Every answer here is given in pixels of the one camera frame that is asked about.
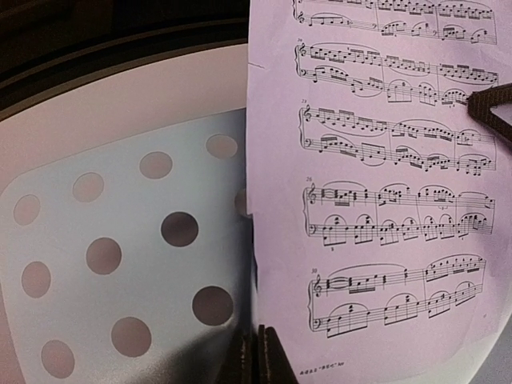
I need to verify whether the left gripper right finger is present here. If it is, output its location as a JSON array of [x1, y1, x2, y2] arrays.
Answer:
[[258, 325, 296, 384]]

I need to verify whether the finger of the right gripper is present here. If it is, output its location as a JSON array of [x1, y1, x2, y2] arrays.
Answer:
[[467, 83, 511, 150]]

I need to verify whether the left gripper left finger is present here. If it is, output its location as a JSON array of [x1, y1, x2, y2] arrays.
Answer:
[[218, 330, 252, 384]]

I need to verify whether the purple sheet music page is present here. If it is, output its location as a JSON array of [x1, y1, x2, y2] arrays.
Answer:
[[246, 1, 511, 383]]

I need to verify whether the white perforated music stand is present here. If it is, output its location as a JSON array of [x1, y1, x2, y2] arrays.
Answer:
[[1, 110, 250, 383]]

